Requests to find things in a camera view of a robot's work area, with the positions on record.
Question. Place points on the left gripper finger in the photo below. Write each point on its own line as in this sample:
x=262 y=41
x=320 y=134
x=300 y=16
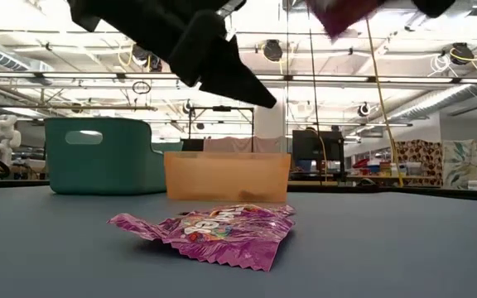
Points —
x=222 y=85
x=238 y=70

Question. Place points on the purple Skittles candy pack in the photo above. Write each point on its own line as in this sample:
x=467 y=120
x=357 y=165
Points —
x=230 y=244
x=338 y=16

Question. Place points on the white square pillar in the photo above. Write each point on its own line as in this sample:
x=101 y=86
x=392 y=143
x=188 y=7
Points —
x=269 y=122

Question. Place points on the pink hanging cloth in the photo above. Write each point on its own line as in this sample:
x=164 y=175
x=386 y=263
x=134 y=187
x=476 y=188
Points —
x=242 y=145

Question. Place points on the small black monitor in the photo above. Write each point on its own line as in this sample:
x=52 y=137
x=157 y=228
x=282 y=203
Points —
x=192 y=145

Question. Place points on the long ceiling light bar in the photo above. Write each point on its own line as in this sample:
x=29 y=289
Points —
x=97 y=76

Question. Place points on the orange plastic bin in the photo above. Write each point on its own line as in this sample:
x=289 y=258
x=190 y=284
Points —
x=205 y=174

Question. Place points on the large black monitor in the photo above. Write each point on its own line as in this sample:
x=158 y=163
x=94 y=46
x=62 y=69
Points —
x=317 y=145

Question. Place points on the green plastic bin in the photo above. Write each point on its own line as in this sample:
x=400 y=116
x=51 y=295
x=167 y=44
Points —
x=118 y=165

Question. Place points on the brown patterned cloth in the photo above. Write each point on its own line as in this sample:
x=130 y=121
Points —
x=418 y=155

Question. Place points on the floral patterned cloth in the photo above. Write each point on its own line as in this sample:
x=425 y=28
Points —
x=466 y=161

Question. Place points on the black rack frame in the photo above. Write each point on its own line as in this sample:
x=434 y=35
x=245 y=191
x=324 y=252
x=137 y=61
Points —
x=222 y=108

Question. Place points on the black table frame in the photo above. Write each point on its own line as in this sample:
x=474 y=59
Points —
x=429 y=193

